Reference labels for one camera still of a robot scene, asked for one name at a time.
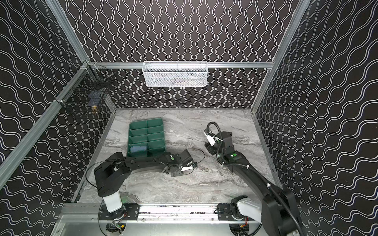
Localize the blue orange striped sock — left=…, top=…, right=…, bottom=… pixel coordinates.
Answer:
left=130, top=146, right=147, bottom=153

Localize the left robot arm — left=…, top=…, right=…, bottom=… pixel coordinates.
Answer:
left=94, top=150, right=195, bottom=213

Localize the green compartment tray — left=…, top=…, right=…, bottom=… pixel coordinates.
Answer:
left=127, top=118, right=166, bottom=158

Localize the black wire basket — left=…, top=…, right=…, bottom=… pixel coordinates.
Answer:
left=60, top=65, right=115, bottom=120

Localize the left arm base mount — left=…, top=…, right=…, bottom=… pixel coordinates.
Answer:
left=98, top=203, right=140, bottom=221

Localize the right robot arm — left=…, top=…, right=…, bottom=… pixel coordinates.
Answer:
left=204, top=131, right=304, bottom=236

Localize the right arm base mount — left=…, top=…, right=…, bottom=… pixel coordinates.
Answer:
left=214, top=203, right=248, bottom=221

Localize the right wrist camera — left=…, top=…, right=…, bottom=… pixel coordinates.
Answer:
left=204, top=130, right=216, bottom=146

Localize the aluminium front rail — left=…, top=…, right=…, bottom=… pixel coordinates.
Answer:
left=59, top=198, right=263, bottom=223

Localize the small brass object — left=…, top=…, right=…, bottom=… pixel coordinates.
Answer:
left=92, top=105, right=98, bottom=115

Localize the white wire basket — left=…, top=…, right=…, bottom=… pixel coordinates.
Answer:
left=142, top=61, right=209, bottom=87

